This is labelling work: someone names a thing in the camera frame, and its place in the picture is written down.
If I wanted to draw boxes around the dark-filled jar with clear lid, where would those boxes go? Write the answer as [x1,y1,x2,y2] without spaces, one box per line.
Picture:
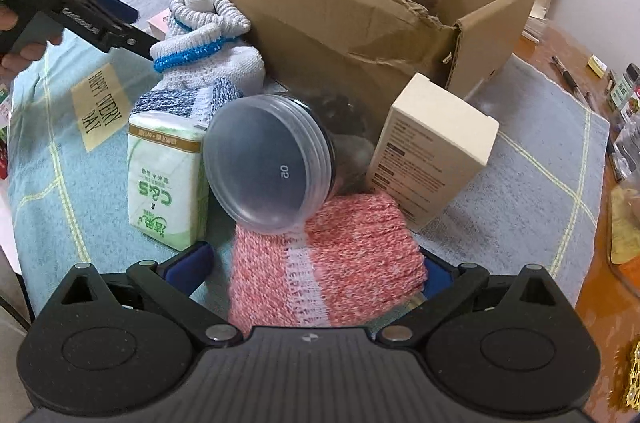
[202,92,377,235]

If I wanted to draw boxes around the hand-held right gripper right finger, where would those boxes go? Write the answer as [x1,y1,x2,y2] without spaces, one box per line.
[379,259,572,347]

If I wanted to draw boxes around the small jar with dark lid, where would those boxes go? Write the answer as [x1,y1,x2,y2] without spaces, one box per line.
[606,63,640,114]

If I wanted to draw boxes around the pink knitted sock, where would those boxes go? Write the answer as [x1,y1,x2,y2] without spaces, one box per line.
[227,192,429,340]

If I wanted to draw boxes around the brown cardboard box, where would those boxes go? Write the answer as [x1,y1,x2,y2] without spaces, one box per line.
[169,0,542,144]

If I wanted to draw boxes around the green tissue packet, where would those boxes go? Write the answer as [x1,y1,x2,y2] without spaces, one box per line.
[126,110,211,252]

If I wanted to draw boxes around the blue green checked towel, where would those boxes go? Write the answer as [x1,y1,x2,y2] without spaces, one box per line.
[7,0,611,320]

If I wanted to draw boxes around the dark pen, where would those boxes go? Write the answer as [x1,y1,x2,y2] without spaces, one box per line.
[549,55,592,104]

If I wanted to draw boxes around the blue mottled knitted sock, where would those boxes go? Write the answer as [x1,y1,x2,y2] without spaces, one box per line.
[129,80,246,130]

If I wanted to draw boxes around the white blue knitted sock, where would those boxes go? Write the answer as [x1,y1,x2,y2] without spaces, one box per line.
[149,22,266,100]
[167,0,251,42]

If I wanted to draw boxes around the cream carton box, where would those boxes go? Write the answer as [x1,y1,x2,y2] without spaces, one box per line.
[364,72,501,233]

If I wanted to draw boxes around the pink carton box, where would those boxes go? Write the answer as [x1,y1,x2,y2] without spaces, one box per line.
[147,13,174,39]

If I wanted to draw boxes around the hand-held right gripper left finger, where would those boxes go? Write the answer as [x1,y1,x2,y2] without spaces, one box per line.
[62,241,242,348]

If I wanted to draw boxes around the person's left hand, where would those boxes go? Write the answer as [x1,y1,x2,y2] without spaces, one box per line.
[0,5,64,76]

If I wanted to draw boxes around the gold ornament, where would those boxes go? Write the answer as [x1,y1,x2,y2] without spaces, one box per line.
[622,337,640,410]

